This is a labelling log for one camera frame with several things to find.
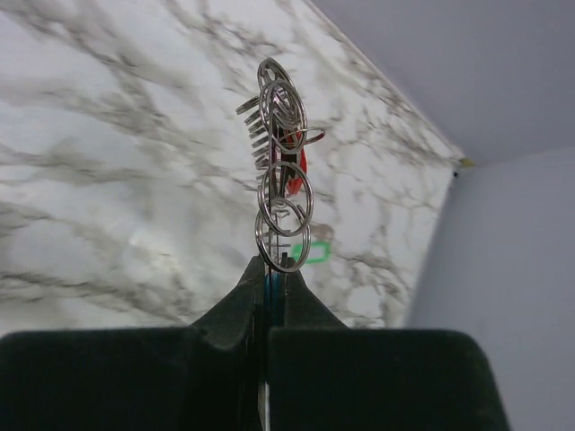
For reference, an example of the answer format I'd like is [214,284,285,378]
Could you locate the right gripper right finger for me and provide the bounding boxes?
[266,272,510,430]

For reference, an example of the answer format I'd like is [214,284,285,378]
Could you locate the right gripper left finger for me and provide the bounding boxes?
[1,257,264,430]

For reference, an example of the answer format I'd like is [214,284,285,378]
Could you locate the red key tag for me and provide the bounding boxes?
[276,129,312,197]

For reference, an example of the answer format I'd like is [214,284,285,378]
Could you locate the blue silver carabiner keyring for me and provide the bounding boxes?
[235,57,325,326]

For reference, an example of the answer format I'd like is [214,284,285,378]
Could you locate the green key tag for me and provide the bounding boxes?
[305,224,334,264]

